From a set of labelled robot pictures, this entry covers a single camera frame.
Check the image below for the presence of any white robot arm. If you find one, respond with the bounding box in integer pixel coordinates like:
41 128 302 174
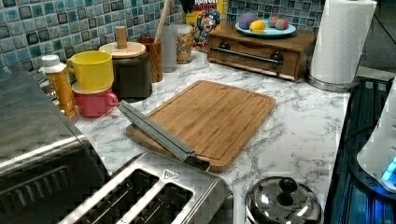
357 81 396 193

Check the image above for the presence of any stainless steel toaster oven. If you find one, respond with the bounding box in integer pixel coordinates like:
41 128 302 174
0 65 109 224

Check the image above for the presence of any bamboo cutting board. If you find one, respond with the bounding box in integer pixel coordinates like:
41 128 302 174
125 79 277 175

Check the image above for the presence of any cereal-filled glass jar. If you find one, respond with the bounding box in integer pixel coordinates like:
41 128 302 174
174 24 192 63

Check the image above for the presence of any brown wooden utensil cup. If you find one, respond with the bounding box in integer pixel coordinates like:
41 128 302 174
137 37 163 83

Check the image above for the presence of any black canister wooden lid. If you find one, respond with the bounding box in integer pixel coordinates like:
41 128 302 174
99 26 152 102

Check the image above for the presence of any frosted grey tumbler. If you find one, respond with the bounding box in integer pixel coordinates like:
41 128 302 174
161 25 177 73

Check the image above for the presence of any silver two-slot toaster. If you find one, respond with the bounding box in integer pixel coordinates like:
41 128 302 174
58 152 233 224

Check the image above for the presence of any colourful cereal box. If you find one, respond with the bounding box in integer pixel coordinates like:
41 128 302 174
186 0 228 52

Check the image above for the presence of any wooden drawer box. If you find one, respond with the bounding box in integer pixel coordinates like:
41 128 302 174
207 26 316 81

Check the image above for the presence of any yellow toy lemon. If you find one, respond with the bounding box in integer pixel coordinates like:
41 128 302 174
249 20 266 34

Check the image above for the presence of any purple toy fruit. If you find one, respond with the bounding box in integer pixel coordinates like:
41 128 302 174
238 12 257 30

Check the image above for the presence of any pink mug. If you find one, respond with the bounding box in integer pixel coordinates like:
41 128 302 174
72 83 119 118

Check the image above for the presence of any light blue plate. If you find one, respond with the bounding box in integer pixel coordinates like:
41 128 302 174
234 22 296 37

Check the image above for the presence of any yellow mug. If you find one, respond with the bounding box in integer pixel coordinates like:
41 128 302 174
66 50 114 91

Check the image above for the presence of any wooden spoon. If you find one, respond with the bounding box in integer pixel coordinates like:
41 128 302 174
154 0 171 43

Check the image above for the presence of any stainless steel kettle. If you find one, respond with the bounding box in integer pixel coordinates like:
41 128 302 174
245 176 324 224

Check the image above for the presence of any pink green toy apple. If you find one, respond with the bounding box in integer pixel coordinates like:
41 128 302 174
268 16 278 28

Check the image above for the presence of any pink green toy fruit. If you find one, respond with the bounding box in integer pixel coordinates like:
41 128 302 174
275 19 289 30

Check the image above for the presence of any steel paper towel base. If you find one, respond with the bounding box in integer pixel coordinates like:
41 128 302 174
304 75 360 93

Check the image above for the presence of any orange sauce bottle white cap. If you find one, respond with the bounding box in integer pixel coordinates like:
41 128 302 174
39 55 78 122

